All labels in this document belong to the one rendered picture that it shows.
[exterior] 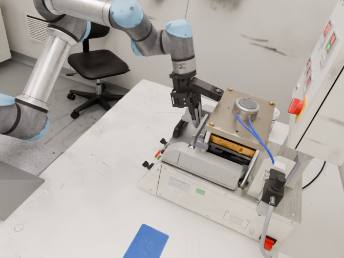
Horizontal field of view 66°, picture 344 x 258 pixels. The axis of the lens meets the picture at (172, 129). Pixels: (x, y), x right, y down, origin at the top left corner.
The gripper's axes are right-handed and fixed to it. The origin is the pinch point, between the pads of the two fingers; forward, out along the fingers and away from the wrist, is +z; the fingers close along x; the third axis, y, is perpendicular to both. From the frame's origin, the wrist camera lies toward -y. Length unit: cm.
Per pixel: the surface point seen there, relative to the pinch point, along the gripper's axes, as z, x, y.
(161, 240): 25.0, 31.6, 5.2
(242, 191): 14.3, 15.0, -17.6
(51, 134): 51, -52, 154
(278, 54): 22, -151, -15
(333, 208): 44, -14, -48
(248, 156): 4.1, 9.9, -18.9
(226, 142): -0.6, 10.2, -12.3
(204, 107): -0.2, -12.9, 1.8
